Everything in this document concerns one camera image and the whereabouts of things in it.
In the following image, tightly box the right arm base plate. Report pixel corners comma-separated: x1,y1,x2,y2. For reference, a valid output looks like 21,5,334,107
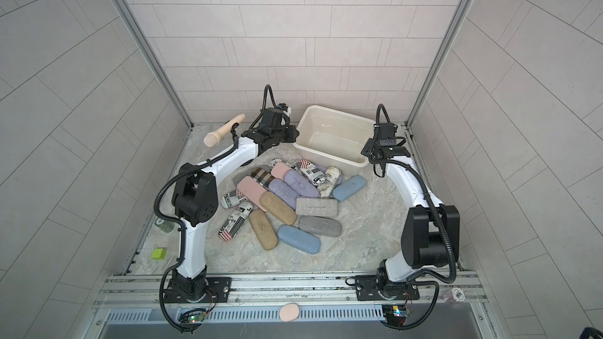
345,275,420,301

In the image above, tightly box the right circuit board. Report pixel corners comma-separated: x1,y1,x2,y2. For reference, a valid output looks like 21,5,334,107
382,304,409,326

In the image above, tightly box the dark grey glasses case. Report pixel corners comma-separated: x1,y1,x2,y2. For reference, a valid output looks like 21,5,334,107
298,216,342,237

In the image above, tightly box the beige microphone head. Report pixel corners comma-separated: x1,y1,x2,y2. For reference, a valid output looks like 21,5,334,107
204,114,246,148

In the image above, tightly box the left circuit board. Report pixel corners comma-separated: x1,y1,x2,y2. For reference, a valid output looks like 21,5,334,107
178,309,207,325

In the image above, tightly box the tan fabric glasses case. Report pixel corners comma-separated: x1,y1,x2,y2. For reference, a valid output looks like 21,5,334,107
260,191,297,225

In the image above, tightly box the pink glasses case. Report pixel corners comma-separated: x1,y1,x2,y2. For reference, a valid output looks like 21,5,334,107
271,163,292,180
236,176,267,212

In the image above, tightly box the cream plastic storage box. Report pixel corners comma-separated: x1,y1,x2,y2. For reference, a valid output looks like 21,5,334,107
294,105,375,176

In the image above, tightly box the circuit board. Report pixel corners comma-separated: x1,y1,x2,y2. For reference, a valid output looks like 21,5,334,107
382,304,409,326
178,309,207,325

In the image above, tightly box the brown plaid glasses case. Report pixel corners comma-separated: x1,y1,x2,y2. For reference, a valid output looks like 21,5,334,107
249,167,275,190

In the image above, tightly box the light grey rectangular glasses case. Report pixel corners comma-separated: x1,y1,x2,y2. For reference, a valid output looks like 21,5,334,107
295,197,339,218

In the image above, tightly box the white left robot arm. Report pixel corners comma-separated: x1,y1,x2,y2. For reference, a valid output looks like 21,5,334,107
153,104,298,301

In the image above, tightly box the purple fabric glasses case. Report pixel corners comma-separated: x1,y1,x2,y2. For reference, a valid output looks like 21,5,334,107
284,169,320,198

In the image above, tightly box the green small block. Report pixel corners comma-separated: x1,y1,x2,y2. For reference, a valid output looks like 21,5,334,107
151,247,166,261

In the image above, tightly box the black microphone stand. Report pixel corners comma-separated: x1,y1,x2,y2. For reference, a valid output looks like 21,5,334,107
230,122,240,149

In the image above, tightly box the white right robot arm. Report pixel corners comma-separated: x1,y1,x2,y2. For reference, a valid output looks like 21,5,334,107
361,122,460,285

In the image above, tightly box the aluminium rail frame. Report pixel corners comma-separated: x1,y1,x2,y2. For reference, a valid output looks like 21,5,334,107
91,271,488,309

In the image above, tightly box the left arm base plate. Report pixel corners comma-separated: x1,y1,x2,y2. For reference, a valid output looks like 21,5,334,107
163,275,232,304

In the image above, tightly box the blue fabric glasses case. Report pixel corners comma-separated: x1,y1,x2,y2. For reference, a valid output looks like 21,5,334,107
277,225,321,254

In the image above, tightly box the map print glasses case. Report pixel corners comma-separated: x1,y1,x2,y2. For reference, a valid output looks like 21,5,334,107
317,166,342,198

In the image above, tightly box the pink oval eraser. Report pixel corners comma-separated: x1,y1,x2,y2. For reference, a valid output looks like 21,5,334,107
279,303,301,323

